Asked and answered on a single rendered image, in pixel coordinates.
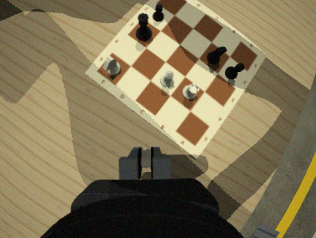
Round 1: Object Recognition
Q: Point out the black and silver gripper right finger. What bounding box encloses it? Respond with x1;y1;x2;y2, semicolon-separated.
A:
151;147;171;179

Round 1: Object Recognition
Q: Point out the chessboard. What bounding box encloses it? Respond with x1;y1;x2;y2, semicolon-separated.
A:
85;0;267;159

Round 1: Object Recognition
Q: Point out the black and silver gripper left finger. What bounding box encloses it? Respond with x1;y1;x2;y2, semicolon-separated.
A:
119;147;142;180

